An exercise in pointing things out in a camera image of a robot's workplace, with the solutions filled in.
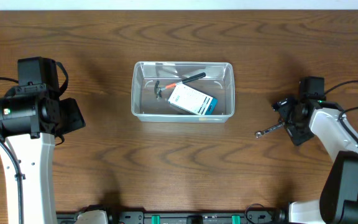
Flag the silver combination wrench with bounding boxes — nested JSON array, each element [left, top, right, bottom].
[[255, 122, 285, 138]]

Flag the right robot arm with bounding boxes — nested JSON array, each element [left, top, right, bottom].
[[272, 77, 358, 223]]

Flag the clear plastic container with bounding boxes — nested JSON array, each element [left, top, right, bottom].
[[131, 61, 235, 123]]

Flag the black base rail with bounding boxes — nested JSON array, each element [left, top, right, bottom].
[[57, 210, 288, 224]]

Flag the small hammer black handle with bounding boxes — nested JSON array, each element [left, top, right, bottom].
[[154, 72, 206, 99]]

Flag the white blue card package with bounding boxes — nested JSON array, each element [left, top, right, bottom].
[[168, 84, 218, 116]]

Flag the screwdriver black yellow handle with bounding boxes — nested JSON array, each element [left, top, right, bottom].
[[198, 117, 225, 122]]

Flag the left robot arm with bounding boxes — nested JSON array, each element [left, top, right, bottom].
[[0, 57, 85, 223]]

